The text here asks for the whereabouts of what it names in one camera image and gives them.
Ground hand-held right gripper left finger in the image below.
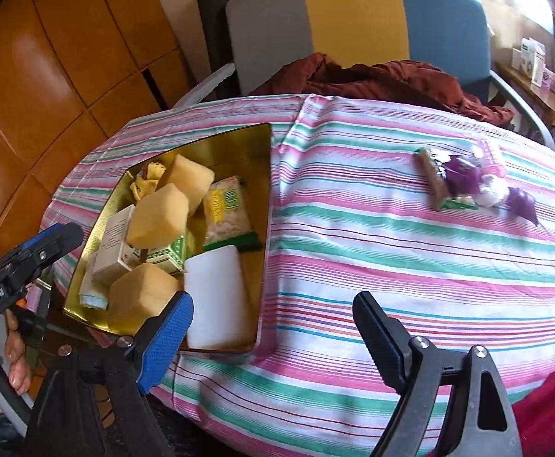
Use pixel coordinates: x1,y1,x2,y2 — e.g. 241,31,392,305
23,290,196,457

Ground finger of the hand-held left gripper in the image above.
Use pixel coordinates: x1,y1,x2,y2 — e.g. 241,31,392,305
0,225,66,267
16,222,84,279

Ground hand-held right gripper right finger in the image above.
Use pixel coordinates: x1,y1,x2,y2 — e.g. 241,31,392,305
352,290,521,457

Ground yellow sponge block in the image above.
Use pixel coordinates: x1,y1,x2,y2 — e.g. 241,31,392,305
107,262,183,334
158,153,215,215
126,183,191,249

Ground white sponge block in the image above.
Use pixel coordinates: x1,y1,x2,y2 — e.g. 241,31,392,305
183,244,252,349

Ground rice cracker snack packet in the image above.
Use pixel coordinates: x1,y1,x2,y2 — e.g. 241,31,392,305
202,176,264,253

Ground gold metal tin box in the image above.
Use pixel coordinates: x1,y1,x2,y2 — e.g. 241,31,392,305
62,123,273,355

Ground person's left hand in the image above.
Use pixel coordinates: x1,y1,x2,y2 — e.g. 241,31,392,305
0,308,32,414

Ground beige cardboard box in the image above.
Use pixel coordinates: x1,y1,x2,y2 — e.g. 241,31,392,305
92,205,140,286

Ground white and blue packet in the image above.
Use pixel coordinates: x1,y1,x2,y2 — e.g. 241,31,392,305
78,257,112,310

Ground small green carton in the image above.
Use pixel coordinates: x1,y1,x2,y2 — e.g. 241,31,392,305
144,233,188,274

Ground striped tablecloth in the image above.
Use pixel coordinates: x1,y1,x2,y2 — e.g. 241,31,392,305
40,94,555,457

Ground yellow crumpled wrapper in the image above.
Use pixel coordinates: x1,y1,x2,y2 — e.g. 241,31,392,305
132,162,168,201

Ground green candy wrapper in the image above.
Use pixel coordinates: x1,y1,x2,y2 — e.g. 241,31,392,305
439,195,479,211

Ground brown snack bar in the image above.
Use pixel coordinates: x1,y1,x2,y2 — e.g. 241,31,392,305
413,147,450,211

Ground purple wrapped candy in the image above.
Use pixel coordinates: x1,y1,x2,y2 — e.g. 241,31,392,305
442,155,483,196
506,187,540,227

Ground white wrapped candy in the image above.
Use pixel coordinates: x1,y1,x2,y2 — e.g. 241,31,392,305
477,174,509,208

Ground wooden cabinet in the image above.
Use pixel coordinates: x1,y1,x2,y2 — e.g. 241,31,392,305
0,0,197,262

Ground red cloth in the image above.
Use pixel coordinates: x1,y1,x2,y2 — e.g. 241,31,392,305
510,371,555,457

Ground pink plastic item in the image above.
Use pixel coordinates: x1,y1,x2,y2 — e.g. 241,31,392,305
470,138,504,177

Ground maroon cloth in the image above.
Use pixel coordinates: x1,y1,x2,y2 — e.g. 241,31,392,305
251,52,516,127

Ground wooden side shelf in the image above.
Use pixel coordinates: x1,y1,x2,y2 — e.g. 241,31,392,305
494,57,555,163

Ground white carton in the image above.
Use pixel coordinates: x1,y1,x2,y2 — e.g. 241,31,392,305
512,37,546,87

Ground grey yellow blue chair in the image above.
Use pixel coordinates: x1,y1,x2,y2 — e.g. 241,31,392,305
173,0,555,153

